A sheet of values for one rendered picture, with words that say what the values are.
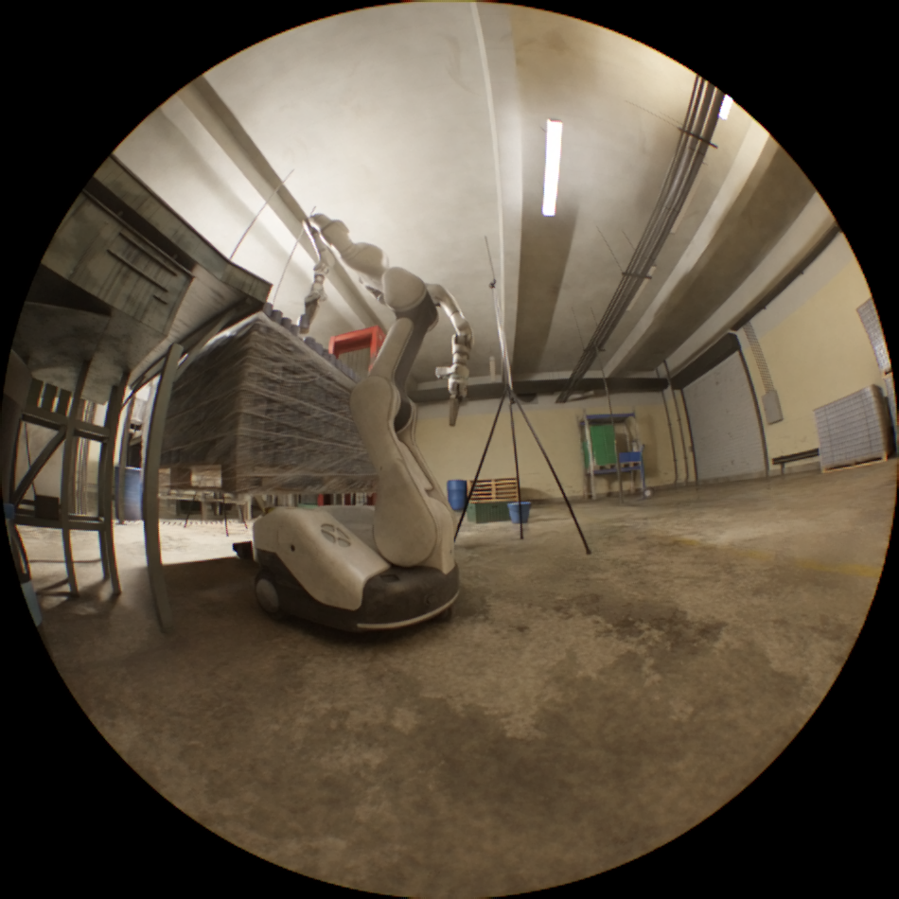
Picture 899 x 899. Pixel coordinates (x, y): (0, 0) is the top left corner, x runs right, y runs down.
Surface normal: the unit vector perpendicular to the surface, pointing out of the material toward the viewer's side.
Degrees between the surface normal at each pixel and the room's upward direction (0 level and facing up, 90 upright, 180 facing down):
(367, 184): 180
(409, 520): 90
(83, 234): 90
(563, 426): 90
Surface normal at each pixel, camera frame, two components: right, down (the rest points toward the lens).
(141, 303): 0.99, -0.07
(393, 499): -0.24, -0.16
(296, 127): 0.04, 0.98
